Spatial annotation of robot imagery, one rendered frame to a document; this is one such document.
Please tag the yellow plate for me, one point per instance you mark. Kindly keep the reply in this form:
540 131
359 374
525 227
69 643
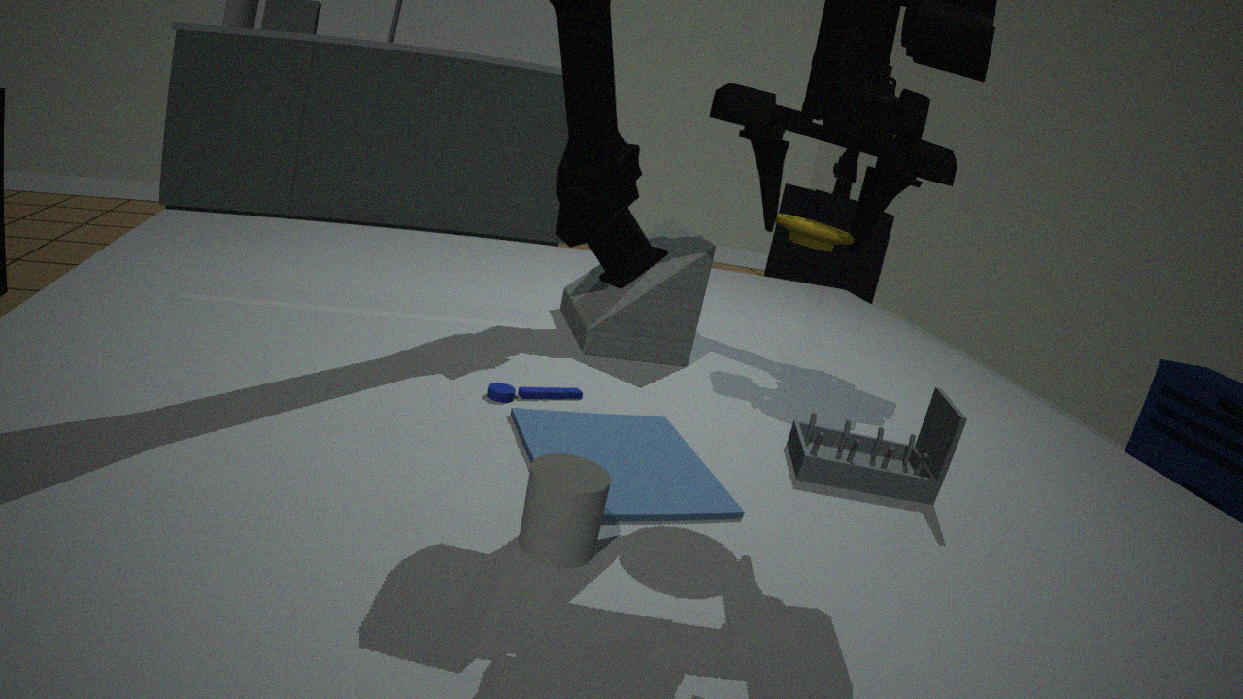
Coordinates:
813 234

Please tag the blue flat mat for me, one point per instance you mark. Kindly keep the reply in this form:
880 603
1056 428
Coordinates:
655 475

